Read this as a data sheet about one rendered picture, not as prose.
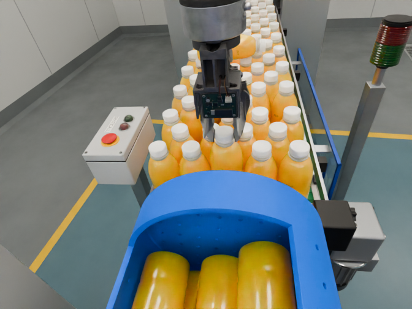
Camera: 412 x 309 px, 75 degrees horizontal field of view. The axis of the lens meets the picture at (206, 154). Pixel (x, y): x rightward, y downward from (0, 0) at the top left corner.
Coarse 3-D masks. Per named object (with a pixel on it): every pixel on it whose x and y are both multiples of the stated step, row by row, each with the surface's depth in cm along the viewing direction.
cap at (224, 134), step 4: (216, 128) 54; (220, 128) 54; (224, 128) 54; (228, 128) 54; (232, 128) 54; (216, 132) 53; (220, 132) 53; (224, 132) 53; (228, 132) 53; (232, 132) 53; (216, 136) 53; (220, 136) 52; (224, 136) 52; (228, 136) 52; (232, 136) 53; (216, 140) 54; (220, 140) 53; (224, 140) 53; (228, 140) 53
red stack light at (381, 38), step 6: (378, 30) 62; (384, 30) 60; (390, 30) 59; (396, 30) 59; (402, 30) 58; (408, 30) 59; (378, 36) 62; (384, 36) 61; (390, 36) 60; (396, 36) 59; (402, 36) 59; (408, 36) 60; (378, 42) 63; (384, 42) 61; (390, 42) 61; (396, 42) 60; (402, 42) 60
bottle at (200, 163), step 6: (198, 156) 58; (204, 156) 60; (180, 162) 60; (186, 162) 58; (192, 162) 58; (198, 162) 58; (204, 162) 59; (180, 168) 60; (186, 168) 58; (192, 168) 58; (198, 168) 58; (204, 168) 59; (210, 168) 62; (180, 174) 61
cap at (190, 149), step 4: (192, 140) 59; (184, 144) 58; (188, 144) 58; (192, 144) 58; (196, 144) 58; (184, 148) 57; (188, 148) 57; (192, 148) 57; (196, 148) 56; (184, 152) 57; (188, 152) 56; (192, 152) 56; (196, 152) 57; (188, 156) 57; (192, 156) 57
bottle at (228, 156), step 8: (216, 144) 54; (224, 144) 54; (232, 144) 55; (216, 152) 55; (224, 152) 54; (232, 152) 54; (240, 152) 56; (216, 160) 55; (224, 160) 55; (232, 160) 55; (240, 160) 56; (216, 168) 56; (224, 168) 56; (232, 168) 56; (240, 168) 58
